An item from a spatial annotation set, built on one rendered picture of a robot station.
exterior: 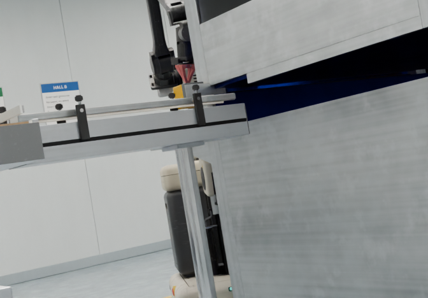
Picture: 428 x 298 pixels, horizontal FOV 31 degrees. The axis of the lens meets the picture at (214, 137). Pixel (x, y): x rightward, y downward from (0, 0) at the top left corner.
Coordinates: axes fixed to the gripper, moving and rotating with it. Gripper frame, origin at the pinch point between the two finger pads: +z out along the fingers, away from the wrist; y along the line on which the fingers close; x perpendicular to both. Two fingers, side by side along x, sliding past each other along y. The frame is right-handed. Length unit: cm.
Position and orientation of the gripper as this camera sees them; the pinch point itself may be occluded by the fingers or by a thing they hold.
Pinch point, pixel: (186, 82)
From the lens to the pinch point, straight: 272.9
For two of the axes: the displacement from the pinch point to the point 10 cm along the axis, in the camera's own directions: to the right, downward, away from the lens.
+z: 0.6, 9.9, 1.1
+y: 5.9, 0.5, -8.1
